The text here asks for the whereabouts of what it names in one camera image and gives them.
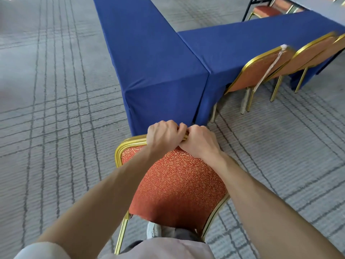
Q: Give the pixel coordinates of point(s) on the person's left fingers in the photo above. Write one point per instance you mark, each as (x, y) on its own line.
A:
(176, 127)

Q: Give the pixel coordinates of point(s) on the grey-blue table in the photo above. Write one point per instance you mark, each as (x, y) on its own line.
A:
(323, 8)

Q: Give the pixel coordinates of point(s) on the person's left hand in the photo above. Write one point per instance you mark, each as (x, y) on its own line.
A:
(161, 137)

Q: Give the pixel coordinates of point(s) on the orange patterned gold-framed chair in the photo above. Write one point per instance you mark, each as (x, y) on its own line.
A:
(178, 188)

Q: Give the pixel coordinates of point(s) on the person's right forearm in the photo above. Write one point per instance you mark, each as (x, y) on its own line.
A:
(264, 210)

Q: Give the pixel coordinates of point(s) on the person's left forearm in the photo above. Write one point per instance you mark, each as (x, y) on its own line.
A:
(107, 196)

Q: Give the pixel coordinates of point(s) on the person's right fingers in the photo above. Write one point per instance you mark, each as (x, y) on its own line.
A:
(196, 129)

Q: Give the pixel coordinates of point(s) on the grey trousers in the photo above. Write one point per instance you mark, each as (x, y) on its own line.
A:
(183, 234)

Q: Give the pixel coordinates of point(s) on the light pink shirt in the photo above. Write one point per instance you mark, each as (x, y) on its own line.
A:
(161, 250)

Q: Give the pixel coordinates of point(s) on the long blue tablecloth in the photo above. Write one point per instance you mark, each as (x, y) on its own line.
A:
(151, 56)

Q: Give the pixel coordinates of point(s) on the white shoe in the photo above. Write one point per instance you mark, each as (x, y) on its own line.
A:
(153, 230)

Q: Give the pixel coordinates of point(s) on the person's right hand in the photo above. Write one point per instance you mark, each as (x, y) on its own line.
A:
(200, 144)

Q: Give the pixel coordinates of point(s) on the black folding table leg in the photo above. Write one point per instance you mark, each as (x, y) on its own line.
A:
(249, 8)

